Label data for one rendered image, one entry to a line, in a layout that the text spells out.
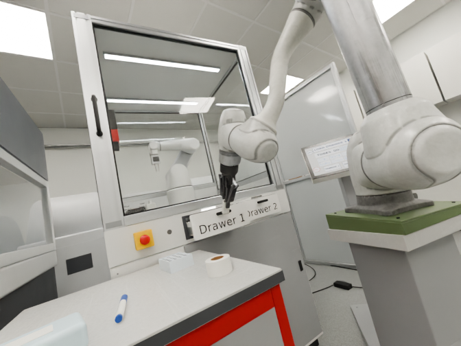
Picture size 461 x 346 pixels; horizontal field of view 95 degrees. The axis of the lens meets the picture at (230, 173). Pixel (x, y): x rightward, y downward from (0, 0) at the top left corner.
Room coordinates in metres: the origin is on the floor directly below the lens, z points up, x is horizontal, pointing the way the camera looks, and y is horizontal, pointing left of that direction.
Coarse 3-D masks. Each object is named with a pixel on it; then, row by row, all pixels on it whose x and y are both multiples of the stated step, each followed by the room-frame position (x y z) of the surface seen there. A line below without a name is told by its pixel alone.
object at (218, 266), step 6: (210, 258) 0.63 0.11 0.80; (216, 258) 0.63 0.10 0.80; (222, 258) 0.60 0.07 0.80; (228, 258) 0.60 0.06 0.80; (210, 264) 0.59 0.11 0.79; (216, 264) 0.58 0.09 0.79; (222, 264) 0.58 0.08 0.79; (228, 264) 0.60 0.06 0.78; (210, 270) 0.59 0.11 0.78; (216, 270) 0.58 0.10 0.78; (222, 270) 0.58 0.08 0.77; (228, 270) 0.59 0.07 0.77; (210, 276) 0.59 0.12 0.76; (216, 276) 0.58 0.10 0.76
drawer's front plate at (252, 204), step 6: (258, 198) 1.25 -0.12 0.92; (264, 198) 1.27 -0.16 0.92; (270, 198) 1.29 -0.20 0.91; (276, 198) 1.32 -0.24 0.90; (246, 204) 1.20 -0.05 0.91; (252, 204) 1.23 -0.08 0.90; (258, 204) 1.24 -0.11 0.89; (264, 204) 1.27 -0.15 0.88; (270, 204) 1.29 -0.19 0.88; (276, 204) 1.31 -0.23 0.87; (252, 210) 1.22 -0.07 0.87; (258, 210) 1.24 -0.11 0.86; (264, 210) 1.26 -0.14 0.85; (270, 210) 1.28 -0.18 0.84; (276, 210) 1.31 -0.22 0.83; (252, 216) 1.21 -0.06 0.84; (258, 216) 1.23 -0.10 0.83
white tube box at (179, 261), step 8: (168, 256) 0.84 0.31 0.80; (176, 256) 0.82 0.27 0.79; (184, 256) 0.78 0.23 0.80; (192, 256) 0.77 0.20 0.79; (160, 264) 0.81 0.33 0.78; (168, 264) 0.73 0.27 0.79; (176, 264) 0.74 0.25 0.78; (184, 264) 0.75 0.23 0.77; (192, 264) 0.77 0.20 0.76; (168, 272) 0.75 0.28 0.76
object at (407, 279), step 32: (448, 224) 0.61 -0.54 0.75; (384, 256) 0.67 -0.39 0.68; (416, 256) 0.62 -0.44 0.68; (448, 256) 0.65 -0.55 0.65; (384, 288) 0.71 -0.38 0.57; (416, 288) 0.61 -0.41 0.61; (448, 288) 0.64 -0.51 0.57; (384, 320) 0.75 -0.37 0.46; (416, 320) 0.64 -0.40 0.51; (448, 320) 0.63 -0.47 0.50
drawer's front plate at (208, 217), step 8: (232, 208) 1.02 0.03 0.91; (240, 208) 1.05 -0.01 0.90; (192, 216) 0.92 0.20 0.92; (200, 216) 0.94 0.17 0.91; (208, 216) 0.96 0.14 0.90; (216, 216) 0.98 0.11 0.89; (224, 216) 1.00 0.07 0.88; (232, 216) 1.02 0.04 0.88; (240, 216) 1.04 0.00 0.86; (248, 216) 1.06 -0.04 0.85; (192, 224) 0.92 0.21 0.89; (200, 224) 0.94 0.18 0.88; (208, 224) 0.95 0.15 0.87; (232, 224) 1.01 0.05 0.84; (240, 224) 1.04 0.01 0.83; (208, 232) 0.95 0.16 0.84; (216, 232) 0.97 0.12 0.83
